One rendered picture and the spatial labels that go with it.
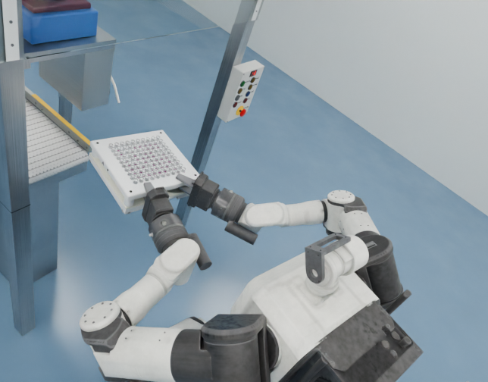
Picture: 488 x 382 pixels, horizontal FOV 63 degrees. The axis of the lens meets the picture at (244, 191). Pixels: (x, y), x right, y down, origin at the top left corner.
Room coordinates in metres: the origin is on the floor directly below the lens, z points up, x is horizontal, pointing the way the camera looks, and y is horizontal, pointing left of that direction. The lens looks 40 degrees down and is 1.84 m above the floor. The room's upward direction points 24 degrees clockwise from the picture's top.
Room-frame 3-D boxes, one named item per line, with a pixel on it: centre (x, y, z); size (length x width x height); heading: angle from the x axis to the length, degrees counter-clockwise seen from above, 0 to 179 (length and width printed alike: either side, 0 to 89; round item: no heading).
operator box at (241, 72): (1.68, 0.20, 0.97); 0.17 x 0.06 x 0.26; 159
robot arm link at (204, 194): (0.88, 0.08, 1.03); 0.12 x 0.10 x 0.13; 86
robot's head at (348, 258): (0.54, -0.21, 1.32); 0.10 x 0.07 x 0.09; 144
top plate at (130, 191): (0.90, 0.30, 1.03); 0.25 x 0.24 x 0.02; 144
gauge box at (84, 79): (1.07, 0.65, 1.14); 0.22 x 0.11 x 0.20; 69
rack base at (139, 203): (0.90, 0.30, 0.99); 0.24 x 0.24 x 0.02; 54
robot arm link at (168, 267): (0.59, 0.08, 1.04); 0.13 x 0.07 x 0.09; 162
